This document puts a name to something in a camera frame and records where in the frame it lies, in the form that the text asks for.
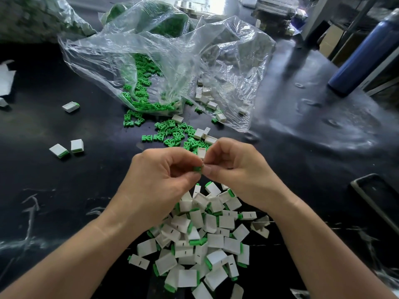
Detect person's right hand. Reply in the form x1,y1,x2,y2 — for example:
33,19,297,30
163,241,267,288
202,137,301,216

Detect person's left hand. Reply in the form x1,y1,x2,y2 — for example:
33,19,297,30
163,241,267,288
109,147,203,234

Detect pile of assembled white-green pieces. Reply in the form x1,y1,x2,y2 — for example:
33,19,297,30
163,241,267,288
137,180,258,299

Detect pile of green clips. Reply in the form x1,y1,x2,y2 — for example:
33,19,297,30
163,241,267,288
120,53,228,153

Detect person's right forearm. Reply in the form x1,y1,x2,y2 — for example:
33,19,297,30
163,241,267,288
271,196,397,299

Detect person's left forearm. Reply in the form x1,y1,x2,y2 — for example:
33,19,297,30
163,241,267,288
0,211,141,299

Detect empty white shell right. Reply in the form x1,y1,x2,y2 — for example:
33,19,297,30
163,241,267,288
251,215,271,239

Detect clear plastic bag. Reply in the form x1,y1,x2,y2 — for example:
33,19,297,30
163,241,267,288
58,0,276,132

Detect black smartphone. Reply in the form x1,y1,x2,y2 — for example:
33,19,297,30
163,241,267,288
350,173,399,234

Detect brown cardboard box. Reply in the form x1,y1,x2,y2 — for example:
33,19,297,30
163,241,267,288
319,25,349,59

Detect blue cylinder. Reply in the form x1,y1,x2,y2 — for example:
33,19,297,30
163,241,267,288
328,10,399,97

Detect grey machine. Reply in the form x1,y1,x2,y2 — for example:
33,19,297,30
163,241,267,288
252,0,309,35

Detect plastic bag full of green pieces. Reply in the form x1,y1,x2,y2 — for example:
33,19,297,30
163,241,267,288
99,0,190,38

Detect white component box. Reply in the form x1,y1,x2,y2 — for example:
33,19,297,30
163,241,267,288
175,0,214,14

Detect white paper sheet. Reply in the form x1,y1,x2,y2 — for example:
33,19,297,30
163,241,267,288
0,62,16,97

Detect large bag of assembled pieces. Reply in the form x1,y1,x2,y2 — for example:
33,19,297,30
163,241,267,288
0,0,96,44

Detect white metal frame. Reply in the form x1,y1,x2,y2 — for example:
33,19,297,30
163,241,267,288
302,0,399,56

